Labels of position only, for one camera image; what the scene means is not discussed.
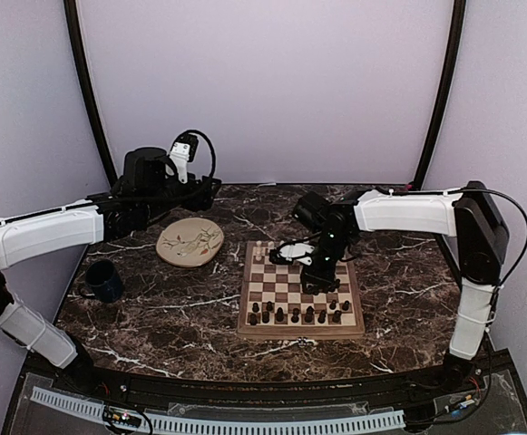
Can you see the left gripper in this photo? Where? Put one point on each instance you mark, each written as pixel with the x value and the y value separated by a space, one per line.
pixel 201 197

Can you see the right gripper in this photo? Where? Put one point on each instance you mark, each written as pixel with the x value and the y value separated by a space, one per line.
pixel 323 278

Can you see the dark chess piece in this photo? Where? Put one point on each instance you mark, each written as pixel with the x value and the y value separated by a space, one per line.
pixel 279 316
pixel 254 318

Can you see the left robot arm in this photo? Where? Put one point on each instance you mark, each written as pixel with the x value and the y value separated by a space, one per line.
pixel 95 219

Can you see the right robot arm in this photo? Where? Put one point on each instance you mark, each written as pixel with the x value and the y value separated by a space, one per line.
pixel 467 219

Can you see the wooden chess board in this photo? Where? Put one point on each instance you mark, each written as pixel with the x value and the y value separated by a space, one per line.
pixel 266 287

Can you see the cream decorated ceramic plate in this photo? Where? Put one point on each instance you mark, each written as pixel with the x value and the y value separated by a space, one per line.
pixel 190 242

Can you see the dark blue mug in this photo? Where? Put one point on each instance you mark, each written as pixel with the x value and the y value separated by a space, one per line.
pixel 102 282

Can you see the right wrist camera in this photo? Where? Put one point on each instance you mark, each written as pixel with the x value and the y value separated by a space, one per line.
pixel 287 254

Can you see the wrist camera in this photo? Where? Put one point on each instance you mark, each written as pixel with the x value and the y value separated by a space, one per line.
pixel 287 254
pixel 183 152

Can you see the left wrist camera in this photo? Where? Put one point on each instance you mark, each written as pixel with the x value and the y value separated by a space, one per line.
pixel 183 152

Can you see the black front rail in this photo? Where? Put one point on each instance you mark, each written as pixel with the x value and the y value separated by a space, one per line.
pixel 154 390

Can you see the left black frame post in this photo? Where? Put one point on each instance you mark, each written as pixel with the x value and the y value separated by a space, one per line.
pixel 81 66

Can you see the black frame post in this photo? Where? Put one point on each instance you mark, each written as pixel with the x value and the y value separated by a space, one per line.
pixel 81 66
pixel 442 96

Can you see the white slotted cable duct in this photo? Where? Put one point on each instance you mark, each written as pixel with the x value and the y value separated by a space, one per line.
pixel 196 419

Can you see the right black frame post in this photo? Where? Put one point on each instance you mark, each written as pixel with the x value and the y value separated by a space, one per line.
pixel 442 96

